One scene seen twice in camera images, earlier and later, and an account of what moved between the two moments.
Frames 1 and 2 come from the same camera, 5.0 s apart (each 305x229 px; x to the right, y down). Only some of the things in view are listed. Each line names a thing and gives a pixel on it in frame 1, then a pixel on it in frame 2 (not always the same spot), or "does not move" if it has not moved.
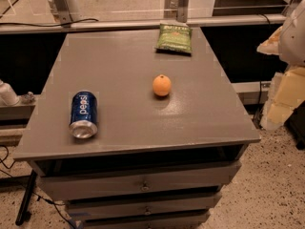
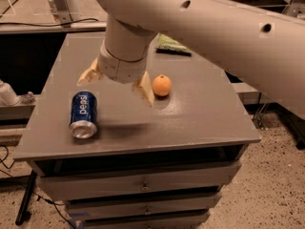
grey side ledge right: x=253 y=93 does not move
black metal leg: x=27 y=197 does not move
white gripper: x=294 y=40 to x=120 y=68
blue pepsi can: x=84 y=121 does not move
